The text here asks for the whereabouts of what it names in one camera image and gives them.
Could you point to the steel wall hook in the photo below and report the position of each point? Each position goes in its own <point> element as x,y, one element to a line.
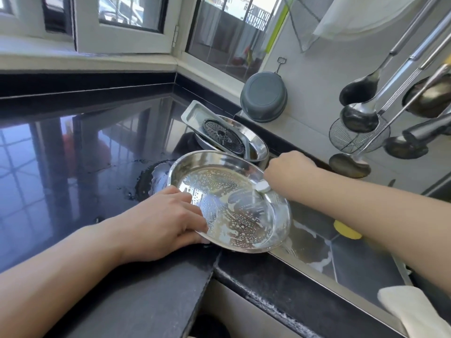
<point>281,64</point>

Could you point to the black round steamer rack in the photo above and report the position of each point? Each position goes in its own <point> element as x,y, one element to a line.
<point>224,137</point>

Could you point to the steel soup ladle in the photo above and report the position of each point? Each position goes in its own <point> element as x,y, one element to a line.
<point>359,119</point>

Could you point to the yellow hanging sink cup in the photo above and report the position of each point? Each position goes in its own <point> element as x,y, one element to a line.
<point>347,230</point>

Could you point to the grey hanging basin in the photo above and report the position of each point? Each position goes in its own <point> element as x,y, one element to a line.
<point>263,97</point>

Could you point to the white hanging cloth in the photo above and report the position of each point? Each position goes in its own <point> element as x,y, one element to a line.
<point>366,17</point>

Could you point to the white dish rag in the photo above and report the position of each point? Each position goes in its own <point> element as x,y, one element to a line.
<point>416,313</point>

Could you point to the round steel pan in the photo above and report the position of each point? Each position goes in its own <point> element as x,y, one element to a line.
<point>225,207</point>

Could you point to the stainless steel sink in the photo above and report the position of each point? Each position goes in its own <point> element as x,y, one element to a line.
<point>352,271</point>

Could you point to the person's left hand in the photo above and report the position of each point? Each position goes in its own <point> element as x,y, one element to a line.
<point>158,225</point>

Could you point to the hanging steel ladles and skimmer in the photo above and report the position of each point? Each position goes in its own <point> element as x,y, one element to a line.
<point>356,91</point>

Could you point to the white cleaning brush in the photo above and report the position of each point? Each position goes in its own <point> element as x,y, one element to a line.
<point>263,186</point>

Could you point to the person's right hand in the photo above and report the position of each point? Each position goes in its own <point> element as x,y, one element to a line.
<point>289,172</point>

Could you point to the rectangular steel tray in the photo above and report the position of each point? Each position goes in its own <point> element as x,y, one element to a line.
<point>192,112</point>

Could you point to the person's left forearm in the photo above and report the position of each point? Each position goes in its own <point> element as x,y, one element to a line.
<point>56,278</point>

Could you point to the round steel basin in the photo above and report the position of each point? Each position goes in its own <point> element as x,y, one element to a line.
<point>259,145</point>

